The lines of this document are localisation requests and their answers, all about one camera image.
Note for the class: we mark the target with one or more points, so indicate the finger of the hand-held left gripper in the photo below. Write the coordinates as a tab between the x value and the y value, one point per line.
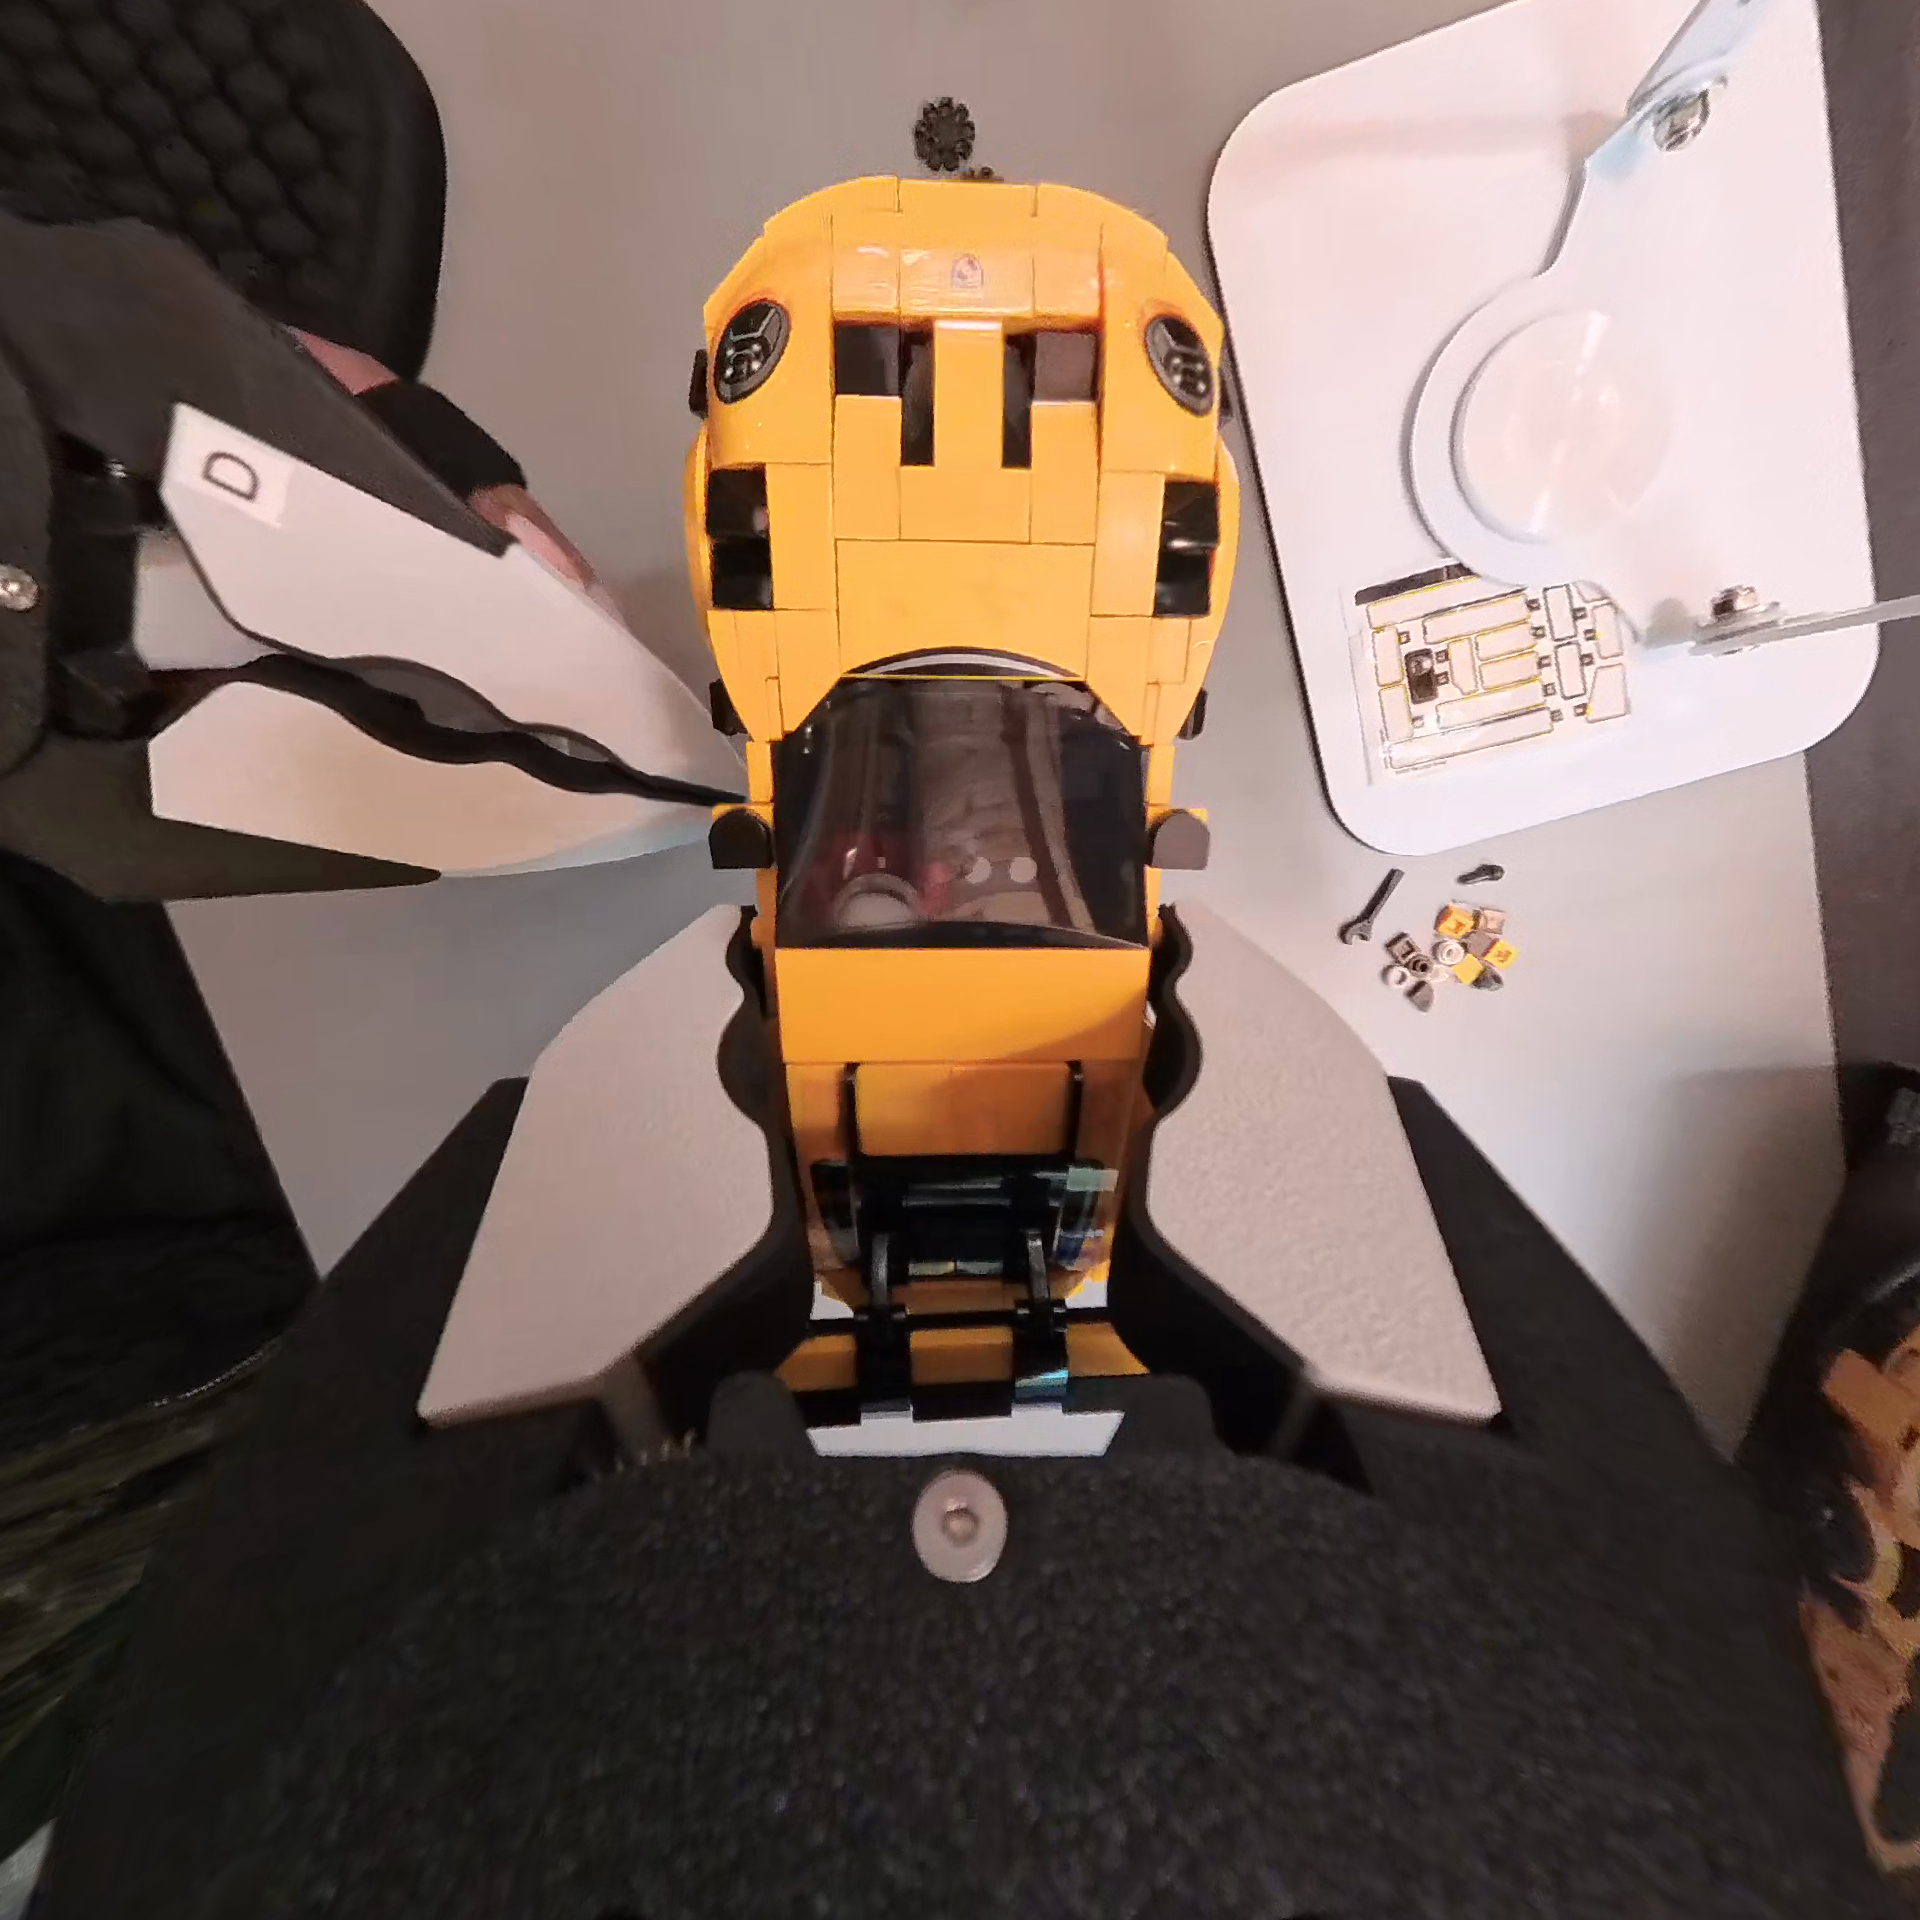
375	796
452	615

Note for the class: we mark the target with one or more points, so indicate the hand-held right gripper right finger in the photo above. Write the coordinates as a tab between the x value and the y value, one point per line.
1319	1200

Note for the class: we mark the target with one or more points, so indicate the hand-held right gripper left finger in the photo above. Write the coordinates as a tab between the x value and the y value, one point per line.
601	1200

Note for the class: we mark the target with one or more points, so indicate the yellow and black lego car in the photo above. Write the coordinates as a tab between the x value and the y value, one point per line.
961	599

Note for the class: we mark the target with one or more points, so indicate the person's left forearm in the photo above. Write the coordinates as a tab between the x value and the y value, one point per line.
91	1501

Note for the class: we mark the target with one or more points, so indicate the pile of small lego pieces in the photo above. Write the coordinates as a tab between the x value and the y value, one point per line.
1447	944

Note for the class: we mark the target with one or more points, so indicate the lego sticker sheet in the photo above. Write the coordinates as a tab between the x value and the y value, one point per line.
1485	676

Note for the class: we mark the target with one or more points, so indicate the lego set box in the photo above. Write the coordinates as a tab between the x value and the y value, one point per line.
1861	1426

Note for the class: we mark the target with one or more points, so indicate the black lego wheel rim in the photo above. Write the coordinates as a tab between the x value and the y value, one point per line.
945	136

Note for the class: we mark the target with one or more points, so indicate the person's left hand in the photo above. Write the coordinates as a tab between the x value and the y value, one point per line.
452	436

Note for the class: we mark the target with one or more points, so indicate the white monitor stand base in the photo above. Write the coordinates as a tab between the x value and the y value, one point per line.
1350	451

